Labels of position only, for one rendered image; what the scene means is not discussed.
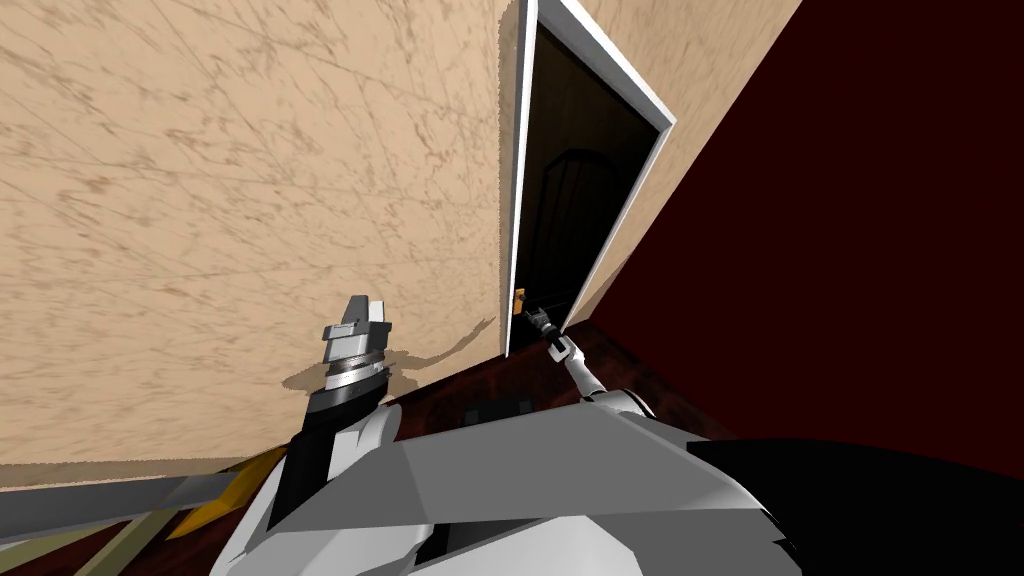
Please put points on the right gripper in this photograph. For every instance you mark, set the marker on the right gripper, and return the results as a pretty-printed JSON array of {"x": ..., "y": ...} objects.
[{"x": 547, "y": 328}]

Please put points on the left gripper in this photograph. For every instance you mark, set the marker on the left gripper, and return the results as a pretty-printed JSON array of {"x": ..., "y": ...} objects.
[{"x": 352, "y": 342}]

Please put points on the dark brown door leaf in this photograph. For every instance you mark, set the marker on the dark brown door leaf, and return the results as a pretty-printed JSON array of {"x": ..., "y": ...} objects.
[{"x": 576, "y": 200}]

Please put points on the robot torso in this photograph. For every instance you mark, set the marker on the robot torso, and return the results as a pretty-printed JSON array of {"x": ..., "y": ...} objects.
[{"x": 528, "y": 480}]

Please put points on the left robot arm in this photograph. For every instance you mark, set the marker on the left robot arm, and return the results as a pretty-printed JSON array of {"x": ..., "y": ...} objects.
[{"x": 320, "y": 456}]

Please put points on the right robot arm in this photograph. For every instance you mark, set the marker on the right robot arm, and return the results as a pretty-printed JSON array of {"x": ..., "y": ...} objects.
[{"x": 848, "y": 512}]

